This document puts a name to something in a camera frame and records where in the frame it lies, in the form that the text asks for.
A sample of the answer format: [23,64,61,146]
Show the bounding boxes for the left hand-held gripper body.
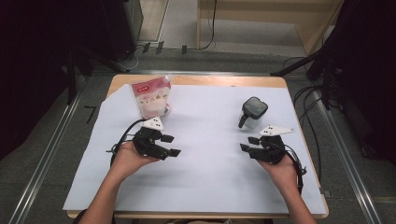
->
[133,116,165,158]

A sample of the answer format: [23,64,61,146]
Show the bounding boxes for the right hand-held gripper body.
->
[259,124,296,165]

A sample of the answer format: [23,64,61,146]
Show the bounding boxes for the clear jar with black lid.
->
[237,96,269,130]

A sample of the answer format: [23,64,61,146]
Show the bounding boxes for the red and white sugar bag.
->
[129,74,173,121]

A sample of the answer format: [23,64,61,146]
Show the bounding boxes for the person's right hand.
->
[258,156,299,196]

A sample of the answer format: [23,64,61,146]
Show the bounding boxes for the person's left hand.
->
[108,141,161,182]

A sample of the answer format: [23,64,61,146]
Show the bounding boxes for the black tripod stand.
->
[270,36,345,112]

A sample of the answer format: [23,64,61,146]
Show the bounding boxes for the black metal stand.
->
[64,46,131,105]

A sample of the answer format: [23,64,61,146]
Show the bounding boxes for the person's dark sleeve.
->
[72,209,90,224]

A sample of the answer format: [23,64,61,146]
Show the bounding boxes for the black cabinet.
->
[99,0,145,63]

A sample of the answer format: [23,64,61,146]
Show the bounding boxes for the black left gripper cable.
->
[106,119,148,167]

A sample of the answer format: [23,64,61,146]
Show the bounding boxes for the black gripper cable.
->
[284,144,308,196]
[106,119,148,167]

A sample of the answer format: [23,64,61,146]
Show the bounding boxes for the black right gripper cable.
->
[284,144,308,196]

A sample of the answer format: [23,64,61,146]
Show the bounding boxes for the black floor cables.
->
[281,55,323,185]

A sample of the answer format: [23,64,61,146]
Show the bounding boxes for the metal floor rail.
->
[312,90,383,224]
[7,90,86,224]

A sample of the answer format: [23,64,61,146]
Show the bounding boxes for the hanging black cable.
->
[200,0,219,51]

